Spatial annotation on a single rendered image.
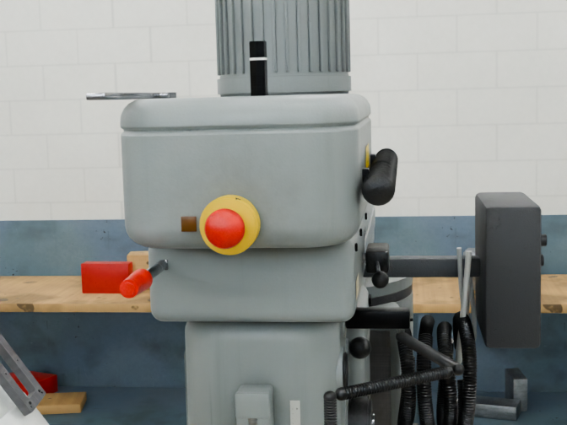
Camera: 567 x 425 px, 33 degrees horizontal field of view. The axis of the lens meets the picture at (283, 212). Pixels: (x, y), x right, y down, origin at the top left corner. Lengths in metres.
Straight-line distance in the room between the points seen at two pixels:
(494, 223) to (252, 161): 0.52
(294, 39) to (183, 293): 0.43
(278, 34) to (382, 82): 4.05
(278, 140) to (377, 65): 4.42
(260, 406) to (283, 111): 0.35
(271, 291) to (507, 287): 0.44
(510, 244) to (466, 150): 4.01
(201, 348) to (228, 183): 0.26
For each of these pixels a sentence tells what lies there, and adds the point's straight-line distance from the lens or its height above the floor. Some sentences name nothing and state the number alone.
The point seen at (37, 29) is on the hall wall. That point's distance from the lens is 5.79.
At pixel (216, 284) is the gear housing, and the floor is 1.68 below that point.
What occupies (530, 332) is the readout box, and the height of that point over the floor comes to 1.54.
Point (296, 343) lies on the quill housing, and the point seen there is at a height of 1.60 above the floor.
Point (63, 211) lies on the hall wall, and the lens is 5.78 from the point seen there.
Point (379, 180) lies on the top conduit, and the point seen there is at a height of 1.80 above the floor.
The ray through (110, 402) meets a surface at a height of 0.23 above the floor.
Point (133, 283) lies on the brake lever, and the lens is 0.98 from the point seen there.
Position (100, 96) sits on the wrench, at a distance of 0.95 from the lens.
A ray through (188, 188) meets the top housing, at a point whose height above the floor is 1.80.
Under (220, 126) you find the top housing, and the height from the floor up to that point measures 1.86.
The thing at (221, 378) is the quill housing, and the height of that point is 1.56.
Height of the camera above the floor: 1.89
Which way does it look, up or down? 7 degrees down
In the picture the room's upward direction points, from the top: 2 degrees counter-clockwise
